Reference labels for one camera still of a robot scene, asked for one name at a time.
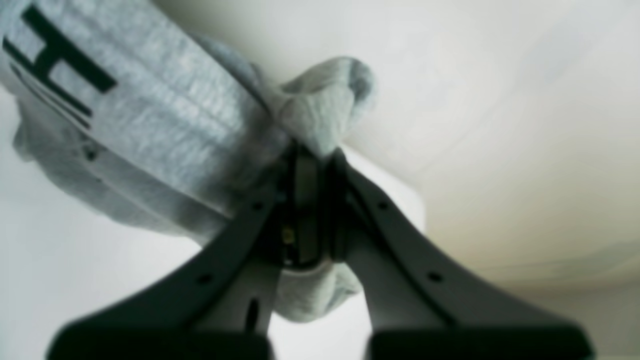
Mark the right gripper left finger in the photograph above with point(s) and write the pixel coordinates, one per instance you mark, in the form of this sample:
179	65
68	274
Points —
218	305

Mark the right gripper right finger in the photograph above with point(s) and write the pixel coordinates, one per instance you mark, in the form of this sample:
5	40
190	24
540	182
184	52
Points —
422	304

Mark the grey t-shirt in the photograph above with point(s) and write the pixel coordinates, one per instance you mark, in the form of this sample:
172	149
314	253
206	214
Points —
155	127

